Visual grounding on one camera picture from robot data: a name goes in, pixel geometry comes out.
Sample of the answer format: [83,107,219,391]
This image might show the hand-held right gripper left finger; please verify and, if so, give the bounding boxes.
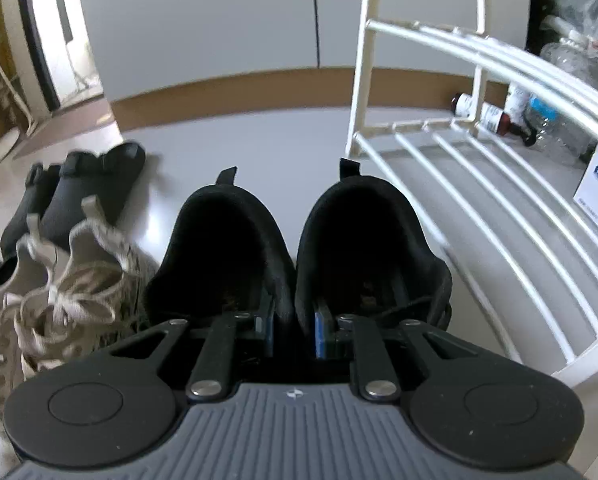
[104,295,277,402]

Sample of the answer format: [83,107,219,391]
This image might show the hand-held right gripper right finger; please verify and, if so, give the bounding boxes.
[315,300,484,403]

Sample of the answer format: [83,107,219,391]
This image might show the black lace-up sneaker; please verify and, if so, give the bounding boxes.
[294,157,454,343]
[142,166,298,333]

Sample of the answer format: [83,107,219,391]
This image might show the white lace-up sneaker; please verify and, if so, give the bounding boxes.
[0,214,52,479]
[20,195,160,378]

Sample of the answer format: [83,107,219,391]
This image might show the dark grey clog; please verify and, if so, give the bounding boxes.
[40,141,148,241]
[0,162,64,257]

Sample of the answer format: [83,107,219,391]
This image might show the white metal shoe rack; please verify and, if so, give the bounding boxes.
[344,0,598,393]

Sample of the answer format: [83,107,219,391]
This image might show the small brown bottle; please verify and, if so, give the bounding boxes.
[450,91,481,117]

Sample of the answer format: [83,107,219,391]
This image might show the dark glass bottle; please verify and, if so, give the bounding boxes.
[479,101,538,147]

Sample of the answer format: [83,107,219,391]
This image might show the brown door mat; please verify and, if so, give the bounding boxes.
[10,96,116,162]

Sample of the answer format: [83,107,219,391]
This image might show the plastic water bottle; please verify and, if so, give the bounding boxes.
[525,94,598,167]

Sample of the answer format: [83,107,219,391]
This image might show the grey cabinet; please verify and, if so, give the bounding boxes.
[75,0,480,134]

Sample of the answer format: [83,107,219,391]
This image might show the white standing fan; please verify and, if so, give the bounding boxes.
[0,22,24,173]

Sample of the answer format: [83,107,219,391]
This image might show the clear plastic bottle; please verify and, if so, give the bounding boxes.
[538,30,598,98]

